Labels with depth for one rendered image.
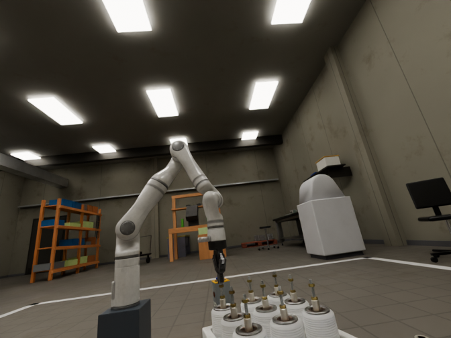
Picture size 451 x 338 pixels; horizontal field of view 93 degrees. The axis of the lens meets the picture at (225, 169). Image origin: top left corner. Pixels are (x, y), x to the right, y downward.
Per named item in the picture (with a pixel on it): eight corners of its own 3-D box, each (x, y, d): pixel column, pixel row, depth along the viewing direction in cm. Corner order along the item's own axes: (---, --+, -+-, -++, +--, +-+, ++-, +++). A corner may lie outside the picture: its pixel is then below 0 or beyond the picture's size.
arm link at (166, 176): (179, 149, 115) (152, 188, 103) (175, 137, 107) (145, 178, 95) (194, 155, 113) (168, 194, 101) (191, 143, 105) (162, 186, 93)
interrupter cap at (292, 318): (291, 328, 58) (291, 324, 58) (268, 323, 63) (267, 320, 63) (302, 317, 64) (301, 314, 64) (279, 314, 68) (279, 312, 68)
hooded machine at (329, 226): (347, 251, 369) (327, 179, 408) (371, 254, 310) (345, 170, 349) (307, 257, 365) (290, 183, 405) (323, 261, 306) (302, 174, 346)
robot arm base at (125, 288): (108, 312, 76) (110, 260, 81) (119, 304, 85) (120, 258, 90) (134, 308, 77) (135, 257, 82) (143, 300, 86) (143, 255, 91)
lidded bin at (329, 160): (341, 165, 480) (339, 154, 487) (326, 166, 477) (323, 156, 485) (331, 170, 522) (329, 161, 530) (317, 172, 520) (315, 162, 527)
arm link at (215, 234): (196, 243, 90) (196, 228, 91) (222, 239, 93) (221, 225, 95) (201, 243, 81) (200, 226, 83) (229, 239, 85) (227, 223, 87)
